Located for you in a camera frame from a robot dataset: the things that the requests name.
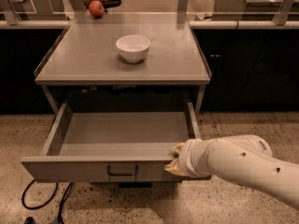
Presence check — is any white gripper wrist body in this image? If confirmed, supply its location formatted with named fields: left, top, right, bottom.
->
left=178, top=139, right=217, bottom=178

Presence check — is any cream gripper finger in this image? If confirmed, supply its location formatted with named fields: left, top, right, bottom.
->
left=164, top=159, right=181, bottom=175
left=169, top=143, right=184, bottom=157

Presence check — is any grey top drawer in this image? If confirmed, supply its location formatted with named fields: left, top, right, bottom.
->
left=21, top=103, right=200, bottom=183

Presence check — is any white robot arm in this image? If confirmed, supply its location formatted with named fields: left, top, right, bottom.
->
left=164, top=135, right=299, bottom=210

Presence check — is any grey metal drawer cabinet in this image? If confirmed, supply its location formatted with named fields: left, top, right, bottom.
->
left=36, top=13, right=210, bottom=116

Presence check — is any white ceramic bowl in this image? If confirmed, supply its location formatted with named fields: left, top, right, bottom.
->
left=116, top=35, right=150, bottom=63

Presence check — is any black shoe tip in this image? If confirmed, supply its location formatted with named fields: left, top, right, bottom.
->
left=23, top=217, right=36, bottom=224

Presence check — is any steel background table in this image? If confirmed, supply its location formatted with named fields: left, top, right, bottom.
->
left=212, top=0, right=283, bottom=21

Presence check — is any red apple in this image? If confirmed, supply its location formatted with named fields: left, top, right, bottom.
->
left=89, top=1, right=104, bottom=18

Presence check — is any white counter rail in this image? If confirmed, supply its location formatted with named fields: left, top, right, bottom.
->
left=0, top=21, right=299, bottom=30

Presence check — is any black floor cable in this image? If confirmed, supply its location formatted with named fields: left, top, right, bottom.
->
left=21, top=179, right=75, bottom=224

